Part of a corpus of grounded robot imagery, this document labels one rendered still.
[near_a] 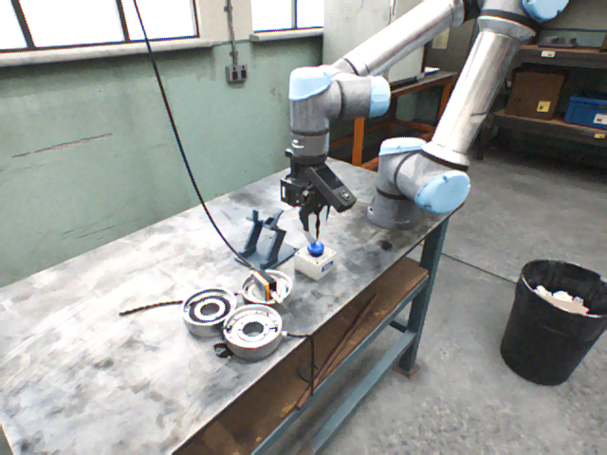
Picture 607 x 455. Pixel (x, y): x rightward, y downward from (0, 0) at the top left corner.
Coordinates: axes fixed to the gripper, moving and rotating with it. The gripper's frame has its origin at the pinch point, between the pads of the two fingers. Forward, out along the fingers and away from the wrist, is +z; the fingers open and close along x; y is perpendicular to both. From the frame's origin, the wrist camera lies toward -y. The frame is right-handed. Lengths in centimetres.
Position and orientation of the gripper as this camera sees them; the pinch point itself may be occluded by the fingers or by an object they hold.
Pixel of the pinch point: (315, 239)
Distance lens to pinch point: 84.4
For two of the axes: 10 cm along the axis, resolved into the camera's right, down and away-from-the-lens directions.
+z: 0.0, 8.4, 5.4
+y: -7.5, -3.6, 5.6
